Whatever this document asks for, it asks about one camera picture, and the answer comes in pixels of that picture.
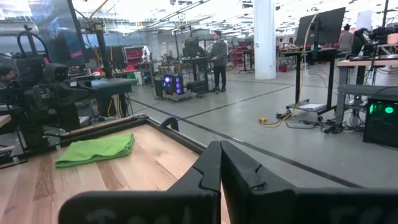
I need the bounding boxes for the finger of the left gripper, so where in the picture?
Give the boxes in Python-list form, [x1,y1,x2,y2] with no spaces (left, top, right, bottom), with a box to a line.
[66,82,98,104]

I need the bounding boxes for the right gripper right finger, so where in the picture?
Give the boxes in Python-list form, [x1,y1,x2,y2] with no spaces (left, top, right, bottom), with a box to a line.
[220,140,398,224]

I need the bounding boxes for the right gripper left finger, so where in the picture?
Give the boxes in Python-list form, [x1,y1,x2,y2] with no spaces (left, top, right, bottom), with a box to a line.
[58,140,222,224]

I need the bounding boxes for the red storage shelf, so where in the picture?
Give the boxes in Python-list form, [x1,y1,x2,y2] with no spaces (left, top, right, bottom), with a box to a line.
[229,39,247,67]
[123,45,146,68]

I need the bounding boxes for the grey computer desk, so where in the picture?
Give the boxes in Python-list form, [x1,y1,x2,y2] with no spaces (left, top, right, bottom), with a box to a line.
[89,77,139,118]

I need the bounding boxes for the black monitor pole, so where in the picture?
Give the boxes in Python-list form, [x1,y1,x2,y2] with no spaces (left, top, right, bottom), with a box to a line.
[92,21,114,80]

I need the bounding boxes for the folded green cloth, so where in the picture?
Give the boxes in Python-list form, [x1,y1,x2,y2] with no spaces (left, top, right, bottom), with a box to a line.
[55,133,135,169]

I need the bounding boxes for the black operator monitor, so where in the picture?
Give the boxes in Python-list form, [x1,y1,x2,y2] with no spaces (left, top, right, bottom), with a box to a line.
[28,0,85,67]

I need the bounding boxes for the small white robot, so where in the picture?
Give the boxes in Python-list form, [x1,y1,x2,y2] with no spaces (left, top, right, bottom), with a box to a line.
[141,45,152,63]

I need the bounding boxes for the computer tower blue lights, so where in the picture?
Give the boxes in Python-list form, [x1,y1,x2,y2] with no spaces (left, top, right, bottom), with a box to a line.
[162,73,185,96]

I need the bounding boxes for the black equipment cart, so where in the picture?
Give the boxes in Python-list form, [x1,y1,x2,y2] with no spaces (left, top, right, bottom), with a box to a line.
[185,79,210,96]

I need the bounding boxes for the person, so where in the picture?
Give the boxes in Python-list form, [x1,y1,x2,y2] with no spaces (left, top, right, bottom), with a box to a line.
[338,24,354,53]
[208,30,229,93]

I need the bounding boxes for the black monitor floor stand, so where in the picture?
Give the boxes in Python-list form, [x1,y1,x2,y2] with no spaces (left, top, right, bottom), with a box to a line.
[285,45,340,116]

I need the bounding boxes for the white column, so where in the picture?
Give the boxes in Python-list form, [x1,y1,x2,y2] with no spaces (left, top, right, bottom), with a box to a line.
[252,0,277,80]

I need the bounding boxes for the computer tower green lights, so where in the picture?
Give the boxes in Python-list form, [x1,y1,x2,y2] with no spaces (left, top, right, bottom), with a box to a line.
[362,95,398,149]

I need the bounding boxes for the wooden top work table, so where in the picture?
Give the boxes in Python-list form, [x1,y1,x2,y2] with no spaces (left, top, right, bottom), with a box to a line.
[335,57,398,126]

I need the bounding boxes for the black monitor on stand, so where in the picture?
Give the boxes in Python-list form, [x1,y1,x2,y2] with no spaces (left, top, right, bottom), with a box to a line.
[294,6,347,47]

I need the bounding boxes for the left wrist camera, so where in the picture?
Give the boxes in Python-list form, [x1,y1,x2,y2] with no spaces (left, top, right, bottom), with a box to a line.
[43,63,70,83]

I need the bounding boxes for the black metal table frame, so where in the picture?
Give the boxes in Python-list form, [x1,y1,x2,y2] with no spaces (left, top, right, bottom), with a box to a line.
[58,113,208,156]

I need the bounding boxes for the black arched cable bracket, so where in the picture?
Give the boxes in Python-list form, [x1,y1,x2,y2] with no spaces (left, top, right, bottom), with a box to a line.
[159,116,180,132]

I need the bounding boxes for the yellow extension cable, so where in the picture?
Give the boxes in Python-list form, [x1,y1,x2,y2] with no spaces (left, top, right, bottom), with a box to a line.
[259,12,318,129]

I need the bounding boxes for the black floor cable tangle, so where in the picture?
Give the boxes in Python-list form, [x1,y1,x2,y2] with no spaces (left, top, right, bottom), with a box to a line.
[284,118,364,135]

